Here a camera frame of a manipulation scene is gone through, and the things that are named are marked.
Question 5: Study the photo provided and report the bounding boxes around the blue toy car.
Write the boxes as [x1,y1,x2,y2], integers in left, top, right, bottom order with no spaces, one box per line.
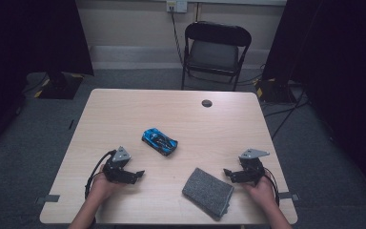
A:
[141,127,179,157]

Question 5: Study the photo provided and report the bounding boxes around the black curtain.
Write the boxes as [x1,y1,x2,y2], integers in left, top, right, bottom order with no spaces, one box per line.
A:
[261,0,366,202]
[0,0,95,156]

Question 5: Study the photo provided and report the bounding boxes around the grey cloth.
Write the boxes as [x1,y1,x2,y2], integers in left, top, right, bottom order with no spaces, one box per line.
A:
[181,167,235,222]

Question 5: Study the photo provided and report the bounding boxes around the white wall socket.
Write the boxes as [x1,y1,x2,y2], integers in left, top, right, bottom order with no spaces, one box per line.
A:
[166,0,189,14]

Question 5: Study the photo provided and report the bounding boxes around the grey tape strip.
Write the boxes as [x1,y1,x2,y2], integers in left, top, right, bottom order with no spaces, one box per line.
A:
[277,191,299,202]
[34,194,61,205]

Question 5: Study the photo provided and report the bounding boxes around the hand-held gripper cable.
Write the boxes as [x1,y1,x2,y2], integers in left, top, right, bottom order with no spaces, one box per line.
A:
[84,150,117,200]
[261,166,281,206]

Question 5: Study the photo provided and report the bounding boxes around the person's left hand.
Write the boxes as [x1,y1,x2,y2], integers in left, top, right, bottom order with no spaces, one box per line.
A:
[89,173,126,203]

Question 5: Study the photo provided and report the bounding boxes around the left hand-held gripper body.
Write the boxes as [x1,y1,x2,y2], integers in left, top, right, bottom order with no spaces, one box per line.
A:
[103,146,132,185]

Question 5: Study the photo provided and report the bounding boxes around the black wall socket cable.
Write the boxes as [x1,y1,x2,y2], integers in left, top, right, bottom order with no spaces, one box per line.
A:
[170,6,185,65]

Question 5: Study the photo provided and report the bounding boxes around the black floor cables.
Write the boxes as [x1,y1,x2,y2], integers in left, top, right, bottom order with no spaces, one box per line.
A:
[262,87,311,141]

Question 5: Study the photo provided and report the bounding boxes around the black stand base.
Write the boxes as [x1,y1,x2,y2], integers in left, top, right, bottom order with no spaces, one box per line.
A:
[254,77,298,105]
[37,71,85,100]

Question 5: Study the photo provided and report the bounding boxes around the left hand-held gripper cable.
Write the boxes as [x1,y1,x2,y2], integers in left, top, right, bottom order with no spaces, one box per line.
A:
[84,150,117,200]

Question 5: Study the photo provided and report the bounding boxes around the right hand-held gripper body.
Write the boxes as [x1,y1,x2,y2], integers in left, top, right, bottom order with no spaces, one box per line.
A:
[238,148,271,185]

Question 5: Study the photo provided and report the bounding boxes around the right hand-held gripper cable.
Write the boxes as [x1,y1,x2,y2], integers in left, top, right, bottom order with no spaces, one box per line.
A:
[261,166,281,206]

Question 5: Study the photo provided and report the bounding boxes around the person's right hand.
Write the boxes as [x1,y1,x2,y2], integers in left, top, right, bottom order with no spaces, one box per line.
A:
[242,176,278,205]

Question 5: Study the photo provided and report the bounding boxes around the black folding chair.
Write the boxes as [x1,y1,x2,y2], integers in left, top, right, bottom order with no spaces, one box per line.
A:
[180,20,253,93]

